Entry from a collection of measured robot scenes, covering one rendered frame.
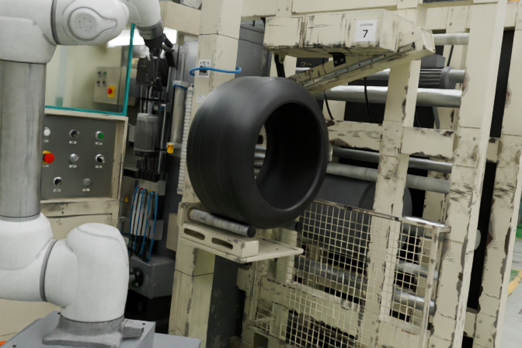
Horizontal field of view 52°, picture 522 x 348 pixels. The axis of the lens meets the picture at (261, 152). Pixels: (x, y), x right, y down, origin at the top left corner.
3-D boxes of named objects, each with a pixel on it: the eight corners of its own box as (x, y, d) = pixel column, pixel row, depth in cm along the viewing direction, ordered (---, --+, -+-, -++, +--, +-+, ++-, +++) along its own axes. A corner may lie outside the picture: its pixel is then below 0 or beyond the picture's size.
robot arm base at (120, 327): (133, 353, 126) (136, 330, 126) (40, 344, 126) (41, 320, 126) (149, 326, 144) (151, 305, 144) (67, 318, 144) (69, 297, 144)
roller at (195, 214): (187, 219, 221) (188, 208, 221) (196, 218, 224) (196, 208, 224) (247, 238, 197) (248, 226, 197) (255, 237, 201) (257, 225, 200)
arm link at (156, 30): (130, 26, 180) (135, 40, 185) (154, 29, 178) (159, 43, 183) (140, 10, 186) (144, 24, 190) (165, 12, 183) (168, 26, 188)
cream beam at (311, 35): (261, 49, 242) (264, 16, 241) (296, 58, 260) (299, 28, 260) (378, 46, 201) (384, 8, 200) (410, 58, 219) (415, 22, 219)
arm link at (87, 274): (117, 325, 127) (127, 234, 127) (40, 319, 126) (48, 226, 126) (130, 304, 143) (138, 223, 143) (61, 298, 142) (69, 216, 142)
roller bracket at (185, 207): (175, 224, 220) (178, 201, 220) (244, 219, 249) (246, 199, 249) (181, 227, 218) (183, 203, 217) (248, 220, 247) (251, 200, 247)
